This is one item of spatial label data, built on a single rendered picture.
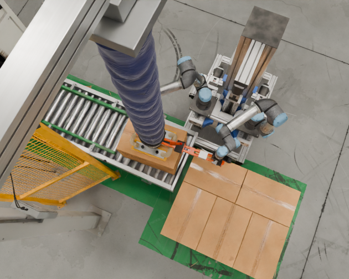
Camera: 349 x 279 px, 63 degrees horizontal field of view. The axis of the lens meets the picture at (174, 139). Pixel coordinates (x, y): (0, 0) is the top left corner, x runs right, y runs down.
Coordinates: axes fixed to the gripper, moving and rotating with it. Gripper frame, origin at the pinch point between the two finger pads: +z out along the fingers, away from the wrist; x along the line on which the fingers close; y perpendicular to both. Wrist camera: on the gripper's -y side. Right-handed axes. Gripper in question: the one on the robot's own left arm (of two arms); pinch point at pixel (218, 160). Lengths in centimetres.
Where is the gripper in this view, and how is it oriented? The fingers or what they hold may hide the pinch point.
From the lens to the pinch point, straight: 248.7
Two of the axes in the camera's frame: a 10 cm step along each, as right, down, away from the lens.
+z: 0.1, 2.5, 9.7
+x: -3.7, 9.0, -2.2
